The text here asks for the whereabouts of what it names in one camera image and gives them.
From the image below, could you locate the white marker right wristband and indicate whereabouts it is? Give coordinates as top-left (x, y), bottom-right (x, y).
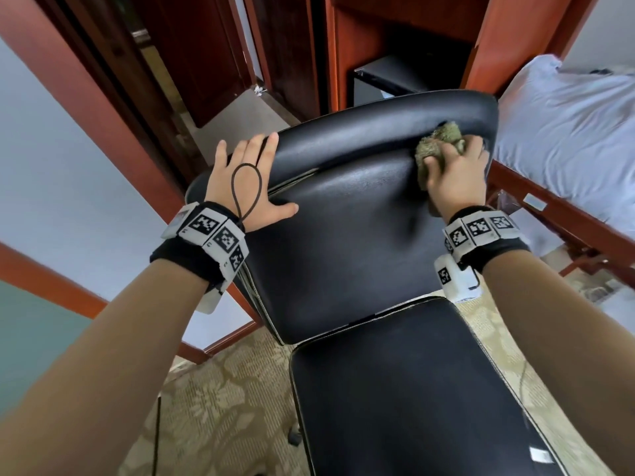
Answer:
top-left (441, 205), bottom-right (532, 274)

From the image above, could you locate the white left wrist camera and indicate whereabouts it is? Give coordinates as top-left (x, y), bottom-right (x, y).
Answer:
top-left (195, 284), bottom-right (226, 315)

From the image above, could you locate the person's left hand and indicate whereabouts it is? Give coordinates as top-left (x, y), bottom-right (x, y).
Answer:
top-left (205, 132), bottom-right (300, 234)

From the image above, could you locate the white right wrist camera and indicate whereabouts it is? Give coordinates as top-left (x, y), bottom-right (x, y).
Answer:
top-left (433, 253), bottom-right (484, 303)

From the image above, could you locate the white marker left wristband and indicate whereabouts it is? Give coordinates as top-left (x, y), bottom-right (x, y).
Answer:
top-left (149, 201), bottom-right (249, 292)

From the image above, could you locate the person's left forearm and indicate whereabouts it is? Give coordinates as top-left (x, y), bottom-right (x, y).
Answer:
top-left (0, 257), bottom-right (214, 476)

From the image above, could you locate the person's right forearm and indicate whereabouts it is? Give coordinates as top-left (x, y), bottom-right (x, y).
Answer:
top-left (481, 251), bottom-right (635, 476)

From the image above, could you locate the black leather chair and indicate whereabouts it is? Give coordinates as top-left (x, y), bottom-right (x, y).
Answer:
top-left (185, 90), bottom-right (569, 476)

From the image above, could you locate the green cleaning cloth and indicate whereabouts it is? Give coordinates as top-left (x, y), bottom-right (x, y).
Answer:
top-left (415, 120), bottom-right (468, 191)

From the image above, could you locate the person's right hand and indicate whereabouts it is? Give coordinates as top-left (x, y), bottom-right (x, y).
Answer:
top-left (421, 134), bottom-right (491, 222)

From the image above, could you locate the wooden luggage rack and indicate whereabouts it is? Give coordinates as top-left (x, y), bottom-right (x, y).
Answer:
top-left (486, 161), bottom-right (635, 288)

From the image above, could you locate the white pillow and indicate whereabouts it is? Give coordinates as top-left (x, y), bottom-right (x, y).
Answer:
top-left (493, 54), bottom-right (635, 239)

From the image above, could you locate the white marker wristband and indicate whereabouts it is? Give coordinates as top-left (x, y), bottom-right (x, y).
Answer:
top-left (149, 201), bottom-right (249, 292)
top-left (441, 205), bottom-right (532, 274)

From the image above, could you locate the frosted glass panel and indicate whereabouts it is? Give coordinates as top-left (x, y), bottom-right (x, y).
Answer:
top-left (0, 280), bottom-right (105, 422)

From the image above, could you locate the thin black cable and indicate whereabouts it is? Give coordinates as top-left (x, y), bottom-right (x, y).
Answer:
top-left (516, 356), bottom-right (533, 432)
top-left (230, 161), bottom-right (264, 222)

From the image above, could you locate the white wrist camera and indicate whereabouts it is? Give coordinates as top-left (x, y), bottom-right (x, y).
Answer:
top-left (195, 284), bottom-right (226, 315)
top-left (433, 253), bottom-right (484, 303)

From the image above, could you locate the grey mini fridge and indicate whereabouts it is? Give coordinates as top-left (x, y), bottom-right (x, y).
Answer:
top-left (352, 56), bottom-right (430, 108)

